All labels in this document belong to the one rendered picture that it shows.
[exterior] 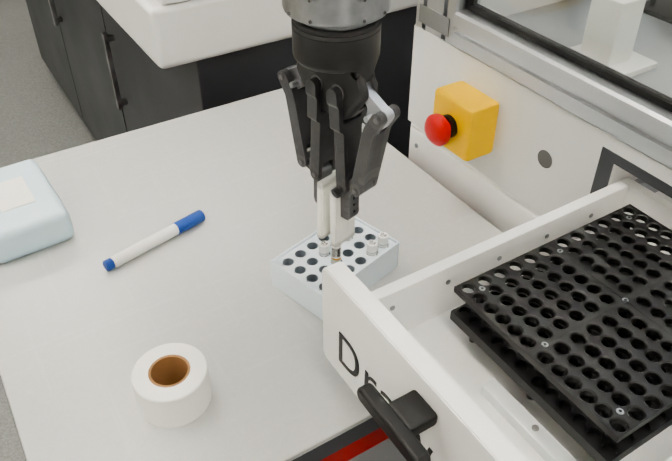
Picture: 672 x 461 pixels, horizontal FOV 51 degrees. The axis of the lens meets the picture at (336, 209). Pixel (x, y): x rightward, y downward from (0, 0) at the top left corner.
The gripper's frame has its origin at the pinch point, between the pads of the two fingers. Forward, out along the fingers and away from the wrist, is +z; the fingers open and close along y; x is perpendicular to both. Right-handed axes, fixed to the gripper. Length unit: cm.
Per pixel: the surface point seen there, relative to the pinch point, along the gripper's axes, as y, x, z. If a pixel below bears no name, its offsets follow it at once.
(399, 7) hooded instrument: -42, 61, 8
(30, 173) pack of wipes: -41.2, -13.6, 8.6
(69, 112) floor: -193, 58, 88
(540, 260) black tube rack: 19.3, 6.2, -1.0
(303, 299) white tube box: -1.9, -3.1, 11.7
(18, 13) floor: -297, 90, 88
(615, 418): 31.9, -4.7, -0.8
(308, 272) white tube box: -2.8, -1.4, 9.5
